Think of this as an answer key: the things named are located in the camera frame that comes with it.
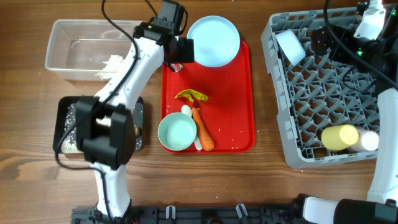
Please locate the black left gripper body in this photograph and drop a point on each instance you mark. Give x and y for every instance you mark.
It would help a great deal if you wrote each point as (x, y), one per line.
(182, 50)

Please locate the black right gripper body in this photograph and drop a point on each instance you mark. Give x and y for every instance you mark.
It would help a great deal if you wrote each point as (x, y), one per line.
(346, 47)

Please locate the red snack wrapper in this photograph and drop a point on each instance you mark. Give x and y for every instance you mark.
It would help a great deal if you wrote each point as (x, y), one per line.
(175, 67)

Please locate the light blue plate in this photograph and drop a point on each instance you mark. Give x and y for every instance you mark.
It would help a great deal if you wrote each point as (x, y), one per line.
(216, 41)

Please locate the yellow sauce packet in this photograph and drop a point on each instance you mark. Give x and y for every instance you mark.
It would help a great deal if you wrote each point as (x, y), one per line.
(191, 95)

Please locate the light blue bowl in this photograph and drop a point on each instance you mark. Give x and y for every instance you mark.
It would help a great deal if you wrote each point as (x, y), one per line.
(291, 46)

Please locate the white tissue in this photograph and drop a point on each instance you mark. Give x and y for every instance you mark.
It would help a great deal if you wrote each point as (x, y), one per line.
(111, 67)

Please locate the mint green rice bowl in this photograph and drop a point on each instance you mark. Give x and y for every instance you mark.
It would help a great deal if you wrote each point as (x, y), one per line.
(177, 131)

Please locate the brown shiitake mushroom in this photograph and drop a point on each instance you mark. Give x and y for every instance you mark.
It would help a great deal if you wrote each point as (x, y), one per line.
(137, 131)

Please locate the yellow plastic cup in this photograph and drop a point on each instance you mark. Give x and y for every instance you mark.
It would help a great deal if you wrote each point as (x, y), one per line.
(336, 138)

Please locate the pink plastic cup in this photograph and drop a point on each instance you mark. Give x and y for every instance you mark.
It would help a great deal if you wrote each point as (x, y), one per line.
(367, 141)

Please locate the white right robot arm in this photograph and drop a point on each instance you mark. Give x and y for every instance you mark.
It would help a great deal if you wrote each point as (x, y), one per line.
(381, 203)

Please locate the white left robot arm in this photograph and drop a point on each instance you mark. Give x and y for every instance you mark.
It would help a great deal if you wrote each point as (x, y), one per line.
(104, 122)

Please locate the grey dishwasher rack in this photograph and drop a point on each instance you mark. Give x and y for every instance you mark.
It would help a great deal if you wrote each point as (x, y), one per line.
(318, 92)

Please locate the black waste tray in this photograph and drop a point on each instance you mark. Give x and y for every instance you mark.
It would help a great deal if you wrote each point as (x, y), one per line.
(66, 117)

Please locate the white plastic spoon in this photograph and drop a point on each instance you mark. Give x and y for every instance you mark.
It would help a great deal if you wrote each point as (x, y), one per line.
(185, 109)

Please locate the red serving tray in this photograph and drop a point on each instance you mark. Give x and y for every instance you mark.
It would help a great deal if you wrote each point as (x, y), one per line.
(228, 114)

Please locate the orange carrot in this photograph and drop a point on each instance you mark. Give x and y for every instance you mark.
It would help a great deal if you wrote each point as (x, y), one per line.
(206, 140)

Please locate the clear plastic storage bin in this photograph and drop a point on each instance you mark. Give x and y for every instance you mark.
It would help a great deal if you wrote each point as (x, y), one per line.
(77, 48)

